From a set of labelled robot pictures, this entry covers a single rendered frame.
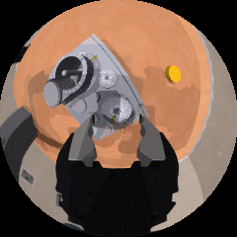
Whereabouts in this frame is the yellow short cylinder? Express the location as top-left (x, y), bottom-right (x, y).
top-left (165, 65), bottom-right (181, 82)

